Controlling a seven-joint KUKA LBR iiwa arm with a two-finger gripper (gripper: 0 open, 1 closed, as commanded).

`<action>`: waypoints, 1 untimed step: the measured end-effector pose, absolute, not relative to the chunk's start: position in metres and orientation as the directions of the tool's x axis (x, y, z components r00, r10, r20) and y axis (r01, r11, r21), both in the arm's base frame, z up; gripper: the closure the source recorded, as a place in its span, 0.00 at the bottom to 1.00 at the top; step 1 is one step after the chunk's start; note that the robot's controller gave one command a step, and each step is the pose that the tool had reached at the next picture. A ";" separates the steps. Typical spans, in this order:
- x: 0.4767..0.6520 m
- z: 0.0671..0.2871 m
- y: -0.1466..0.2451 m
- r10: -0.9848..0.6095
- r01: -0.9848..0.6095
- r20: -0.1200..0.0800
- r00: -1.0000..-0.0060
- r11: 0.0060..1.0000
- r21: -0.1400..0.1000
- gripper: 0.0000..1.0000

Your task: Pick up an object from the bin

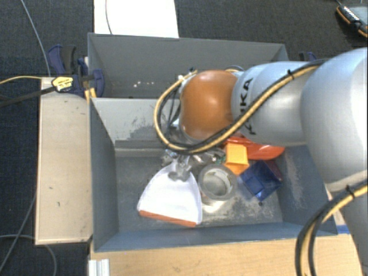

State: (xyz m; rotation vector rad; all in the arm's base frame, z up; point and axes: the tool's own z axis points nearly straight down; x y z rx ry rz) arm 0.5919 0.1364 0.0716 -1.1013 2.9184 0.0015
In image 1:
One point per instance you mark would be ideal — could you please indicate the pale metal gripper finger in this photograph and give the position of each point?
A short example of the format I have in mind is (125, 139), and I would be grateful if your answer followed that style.
(167, 159)
(180, 174)

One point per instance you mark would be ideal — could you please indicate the white cloth with orange edge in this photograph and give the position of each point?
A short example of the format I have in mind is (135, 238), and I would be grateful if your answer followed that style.
(169, 200)

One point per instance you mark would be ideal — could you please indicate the grey tape roll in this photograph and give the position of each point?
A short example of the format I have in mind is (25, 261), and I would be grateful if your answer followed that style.
(207, 193)

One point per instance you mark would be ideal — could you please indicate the orange block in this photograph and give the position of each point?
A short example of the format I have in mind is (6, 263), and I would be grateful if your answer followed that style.
(236, 155)

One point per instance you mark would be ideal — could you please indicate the clear blue box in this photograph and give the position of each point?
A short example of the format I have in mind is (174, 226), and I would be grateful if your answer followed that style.
(260, 180)

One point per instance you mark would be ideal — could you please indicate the red-orange plastic thing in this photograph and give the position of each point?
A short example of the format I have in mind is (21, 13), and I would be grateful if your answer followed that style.
(264, 151)

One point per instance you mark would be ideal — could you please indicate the grey metal bin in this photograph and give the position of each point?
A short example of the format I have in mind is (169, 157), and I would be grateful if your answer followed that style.
(129, 68)

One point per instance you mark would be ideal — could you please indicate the pale wood flat board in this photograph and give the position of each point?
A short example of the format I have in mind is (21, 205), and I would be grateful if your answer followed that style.
(63, 165)

